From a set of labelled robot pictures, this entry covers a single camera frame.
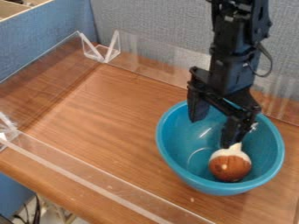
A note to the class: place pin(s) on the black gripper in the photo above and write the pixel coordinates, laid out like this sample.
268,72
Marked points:
222,88

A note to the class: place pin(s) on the red white-spotted toy mushroom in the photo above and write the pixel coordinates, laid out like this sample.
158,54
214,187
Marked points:
230,164

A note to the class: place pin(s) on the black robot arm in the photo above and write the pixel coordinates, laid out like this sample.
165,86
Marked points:
241,26

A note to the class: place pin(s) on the blue plastic bowl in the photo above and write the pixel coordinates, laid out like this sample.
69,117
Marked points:
186,144

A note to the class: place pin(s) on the clear acrylic back barrier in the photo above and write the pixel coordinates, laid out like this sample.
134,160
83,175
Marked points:
168,62

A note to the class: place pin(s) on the clear acrylic barrier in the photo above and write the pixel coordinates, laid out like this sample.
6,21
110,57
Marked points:
168,62
133,197

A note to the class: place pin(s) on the clear acrylic front barrier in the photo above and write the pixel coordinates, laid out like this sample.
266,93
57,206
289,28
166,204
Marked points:
133,197

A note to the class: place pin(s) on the blue partition with wooden shelf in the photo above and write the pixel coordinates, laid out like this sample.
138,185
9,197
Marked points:
30,34

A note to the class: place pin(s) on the clear acrylic corner bracket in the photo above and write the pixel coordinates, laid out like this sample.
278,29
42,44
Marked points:
102,53

